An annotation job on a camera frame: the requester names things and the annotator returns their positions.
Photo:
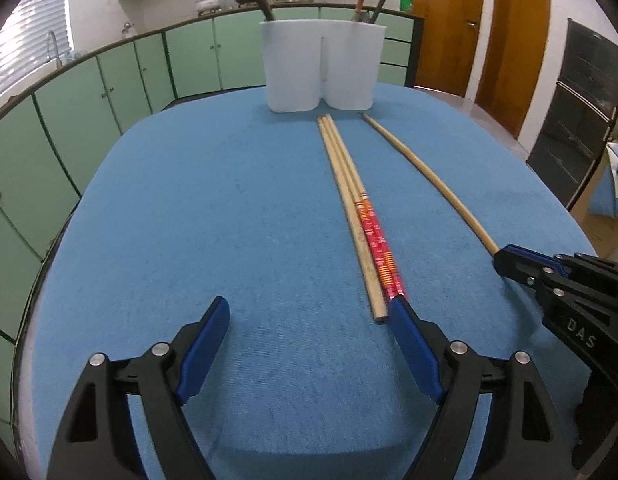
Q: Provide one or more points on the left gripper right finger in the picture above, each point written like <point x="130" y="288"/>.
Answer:
<point x="422" y="344"/>

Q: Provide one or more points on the white double utensil holder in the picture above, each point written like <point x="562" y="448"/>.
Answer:
<point x="308" y="61"/>

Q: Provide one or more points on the window blinds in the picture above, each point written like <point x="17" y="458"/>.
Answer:
<point x="23" y="38"/>

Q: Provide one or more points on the chrome sink faucet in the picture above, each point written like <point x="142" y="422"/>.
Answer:
<point x="52" y="49"/>

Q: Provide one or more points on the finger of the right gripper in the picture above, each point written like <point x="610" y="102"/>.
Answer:
<point x="535" y="260"/>
<point x="507" y="268"/>

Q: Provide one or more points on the white pot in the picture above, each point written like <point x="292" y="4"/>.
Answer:
<point x="207" y="6"/>

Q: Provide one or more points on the blue table cloth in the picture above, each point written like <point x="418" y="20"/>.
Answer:
<point x="297" y="394"/>

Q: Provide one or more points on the black chopstick in holder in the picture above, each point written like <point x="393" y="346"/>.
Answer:
<point x="375" y="15"/>

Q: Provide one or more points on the black oven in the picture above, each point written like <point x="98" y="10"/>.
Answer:
<point x="580" y="117"/>

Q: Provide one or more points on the wooden door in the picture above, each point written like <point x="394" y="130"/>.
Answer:
<point x="449" y="42"/>
<point x="515" y="53"/>

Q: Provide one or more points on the green lower kitchen cabinets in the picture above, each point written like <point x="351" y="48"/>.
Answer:
<point x="114" y="100"/>

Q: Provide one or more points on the plain wooden chopstick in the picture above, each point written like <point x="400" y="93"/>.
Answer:
<point x="374" y="291"/>
<point x="473" y="223"/>

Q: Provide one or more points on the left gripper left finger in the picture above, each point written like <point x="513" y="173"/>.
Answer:
<point x="195" y="346"/>

